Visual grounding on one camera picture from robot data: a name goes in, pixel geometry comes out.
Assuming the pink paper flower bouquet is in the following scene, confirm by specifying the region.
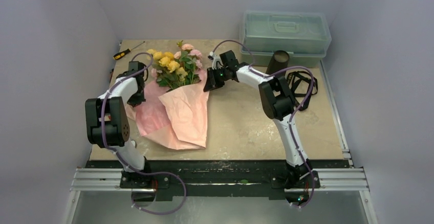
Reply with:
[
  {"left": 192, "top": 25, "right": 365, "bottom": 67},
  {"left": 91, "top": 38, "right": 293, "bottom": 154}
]
[{"left": 147, "top": 40, "right": 203, "bottom": 90}]

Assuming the pink wrapping paper sheet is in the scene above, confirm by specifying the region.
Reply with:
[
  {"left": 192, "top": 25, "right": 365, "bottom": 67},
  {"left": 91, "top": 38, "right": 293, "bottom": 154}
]
[{"left": 125, "top": 70, "right": 209, "bottom": 150}]

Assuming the black ribbon with gold lettering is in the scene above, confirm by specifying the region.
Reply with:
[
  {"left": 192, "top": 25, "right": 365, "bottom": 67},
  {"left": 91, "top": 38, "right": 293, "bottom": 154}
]
[{"left": 286, "top": 71, "right": 318, "bottom": 111}]

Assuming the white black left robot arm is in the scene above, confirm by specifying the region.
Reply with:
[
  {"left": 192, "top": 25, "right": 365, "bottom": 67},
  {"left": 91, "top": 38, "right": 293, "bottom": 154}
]
[{"left": 84, "top": 61, "right": 153, "bottom": 188}]

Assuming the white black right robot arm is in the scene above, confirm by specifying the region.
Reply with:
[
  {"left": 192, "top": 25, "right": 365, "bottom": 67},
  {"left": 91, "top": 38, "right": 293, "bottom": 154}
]
[{"left": 204, "top": 51, "right": 313, "bottom": 188}]

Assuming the dark cylindrical vase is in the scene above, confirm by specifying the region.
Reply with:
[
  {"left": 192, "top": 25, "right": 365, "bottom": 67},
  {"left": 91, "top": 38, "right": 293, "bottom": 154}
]
[{"left": 266, "top": 50, "right": 290, "bottom": 76}]

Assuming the green translucent plastic storage box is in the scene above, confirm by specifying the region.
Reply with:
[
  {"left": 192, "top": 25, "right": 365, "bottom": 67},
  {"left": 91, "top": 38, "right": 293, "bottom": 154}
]
[{"left": 240, "top": 11, "right": 332, "bottom": 68}]

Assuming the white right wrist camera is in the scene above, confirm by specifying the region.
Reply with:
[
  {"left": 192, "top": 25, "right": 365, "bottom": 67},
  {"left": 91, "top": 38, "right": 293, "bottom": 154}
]
[{"left": 208, "top": 52, "right": 223, "bottom": 70}]

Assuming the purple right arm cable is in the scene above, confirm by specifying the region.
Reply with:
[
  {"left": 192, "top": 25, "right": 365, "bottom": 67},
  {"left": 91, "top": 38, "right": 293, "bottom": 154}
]
[{"left": 211, "top": 39, "right": 317, "bottom": 210}]

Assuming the yellow black handled screwdriver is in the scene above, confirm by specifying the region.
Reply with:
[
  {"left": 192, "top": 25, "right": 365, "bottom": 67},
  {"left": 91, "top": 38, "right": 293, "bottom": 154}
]
[{"left": 113, "top": 41, "right": 145, "bottom": 60}]

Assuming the aluminium rail frame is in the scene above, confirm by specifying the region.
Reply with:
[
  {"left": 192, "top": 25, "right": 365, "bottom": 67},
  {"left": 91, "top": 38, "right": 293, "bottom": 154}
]
[{"left": 72, "top": 41, "right": 369, "bottom": 216}]

